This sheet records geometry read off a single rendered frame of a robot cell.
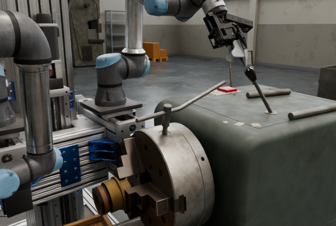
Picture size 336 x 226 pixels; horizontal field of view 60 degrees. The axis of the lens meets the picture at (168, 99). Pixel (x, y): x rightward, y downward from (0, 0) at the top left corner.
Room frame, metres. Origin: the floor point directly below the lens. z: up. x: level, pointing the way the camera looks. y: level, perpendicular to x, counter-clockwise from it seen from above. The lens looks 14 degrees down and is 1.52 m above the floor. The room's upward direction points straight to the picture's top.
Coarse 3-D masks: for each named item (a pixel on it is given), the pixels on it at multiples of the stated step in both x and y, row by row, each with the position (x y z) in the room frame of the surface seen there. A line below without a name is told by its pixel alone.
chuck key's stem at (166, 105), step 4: (164, 104) 0.74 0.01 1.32; (168, 104) 0.75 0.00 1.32; (164, 108) 0.74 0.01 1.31; (168, 108) 0.73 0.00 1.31; (168, 112) 0.74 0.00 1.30; (164, 116) 0.74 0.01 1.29; (168, 116) 0.74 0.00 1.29; (164, 120) 0.74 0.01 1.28; (168, 120) 0.74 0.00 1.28; (164, 124) 0.74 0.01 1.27; (168, 124) 0.74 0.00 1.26; (164, 128) 0.75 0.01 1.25; (164, 132) 0.75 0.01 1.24
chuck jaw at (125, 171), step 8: (120, 144) 0.81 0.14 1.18; (128, 144) 0.79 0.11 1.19; (136, 144) 0.80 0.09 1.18; (128, 152) 0.77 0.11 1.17; (136, 152) 0.78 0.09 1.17; (120, 160) 0.76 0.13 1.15; (128, 160) 0.76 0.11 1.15; (136, 160) 0.77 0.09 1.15; (120, 168) 0.74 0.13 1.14; (128, 168) 0.74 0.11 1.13; (136, 168) 0.75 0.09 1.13; (144, 168) 0.77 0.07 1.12; (120, 176) 0.72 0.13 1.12; (128, 176) 0.74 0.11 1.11
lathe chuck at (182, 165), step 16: (144, 128) 0.80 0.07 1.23; (160, 128) 0.79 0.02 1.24; (144, 144) 0.76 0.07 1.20; (160, 144) 0.71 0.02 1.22; (176, 144) 0.72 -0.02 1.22; (144, 160) 0.76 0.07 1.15; (160, 160) 0.68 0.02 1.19; (176, 160) 0.68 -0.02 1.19; (192, 160) 0.69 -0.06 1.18; (144, 176) 0.80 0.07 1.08; (160, 176) 0.68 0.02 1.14; (176, 176) 0.65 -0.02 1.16; (192, 176) 0.67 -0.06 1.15; (176, 192) 0.63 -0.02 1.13; (192, 192) 0.65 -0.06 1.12; (192, 208) 0.65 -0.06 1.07; (144, 224) 0.77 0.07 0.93; (160, 224) 0.69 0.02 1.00; (176, 224) 0.63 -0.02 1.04; (192, 224) 0.67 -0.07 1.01
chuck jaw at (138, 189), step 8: (144, 184) 0.71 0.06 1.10; (152, 184) 0.71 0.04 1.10; (128, 192) 0.67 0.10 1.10; (136, 192) 0.67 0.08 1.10; (144, 192) 0.67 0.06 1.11; (152, 192) 0.67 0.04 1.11; (160, 192) 0.67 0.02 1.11; (128, 200) 0.67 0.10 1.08; (136, 200) 0.67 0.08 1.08; (144, 200) 0.65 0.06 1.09; (152, 200) 0.64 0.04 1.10; (160, 200) 0.63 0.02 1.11; (168, 200) 0.64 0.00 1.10; (176, 200) 0.63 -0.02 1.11; (144, 208) 0.65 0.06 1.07; (152, 208) 0.64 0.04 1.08; (160, 208) 0.62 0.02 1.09; (168, 208) 0.64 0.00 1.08; (176, 208) 0.63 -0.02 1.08
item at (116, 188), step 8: (112, 176) 0.72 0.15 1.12; (104, 184) 0.69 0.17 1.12; (112, 184) 0.69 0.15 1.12; (120, 184) 0.69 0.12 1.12; (128, 184) 0.71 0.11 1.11; (96, 192) 0.67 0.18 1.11; (104, 192) 0.67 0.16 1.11; (112, 192) 0.67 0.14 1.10; (120, 192) 0.68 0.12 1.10; (96, 200) 0.70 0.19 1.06; (104, 200) 0.66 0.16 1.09; (112, 200) 0.66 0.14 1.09; (120, 200) 0.67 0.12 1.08; (96, 208) 0.69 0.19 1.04; (104, 208) 0.65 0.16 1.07; (112, 208) 0.66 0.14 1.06; (120, 208) 0.68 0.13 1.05
